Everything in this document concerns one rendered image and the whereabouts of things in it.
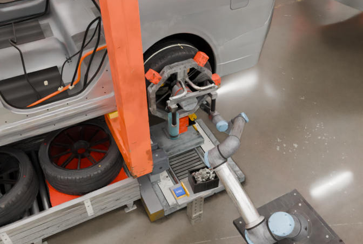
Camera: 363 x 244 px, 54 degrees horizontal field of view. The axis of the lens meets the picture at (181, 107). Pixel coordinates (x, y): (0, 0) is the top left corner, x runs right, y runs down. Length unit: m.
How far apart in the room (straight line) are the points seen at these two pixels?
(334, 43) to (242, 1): 2.74
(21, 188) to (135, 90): 1.23
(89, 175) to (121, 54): 1.18
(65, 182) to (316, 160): 2.30
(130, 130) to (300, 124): 2.17
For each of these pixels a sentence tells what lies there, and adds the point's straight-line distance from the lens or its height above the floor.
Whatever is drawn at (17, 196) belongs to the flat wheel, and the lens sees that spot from 2.93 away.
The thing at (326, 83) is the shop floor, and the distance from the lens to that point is 4.67.
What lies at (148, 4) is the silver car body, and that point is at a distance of 2.54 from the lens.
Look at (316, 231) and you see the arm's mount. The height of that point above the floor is 0.49.
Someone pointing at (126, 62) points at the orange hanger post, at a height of 1.56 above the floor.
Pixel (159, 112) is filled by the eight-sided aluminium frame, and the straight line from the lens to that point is 2.91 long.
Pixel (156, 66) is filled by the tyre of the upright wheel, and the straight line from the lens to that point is 2.73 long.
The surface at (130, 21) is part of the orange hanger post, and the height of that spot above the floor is 1.80.
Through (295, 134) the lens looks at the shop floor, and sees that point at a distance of 3.91.
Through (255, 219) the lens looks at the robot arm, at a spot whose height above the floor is 0.55.
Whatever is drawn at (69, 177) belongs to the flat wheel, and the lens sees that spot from 2.88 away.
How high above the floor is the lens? 2.73
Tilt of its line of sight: 43 degrees down
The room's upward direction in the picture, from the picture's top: straight up
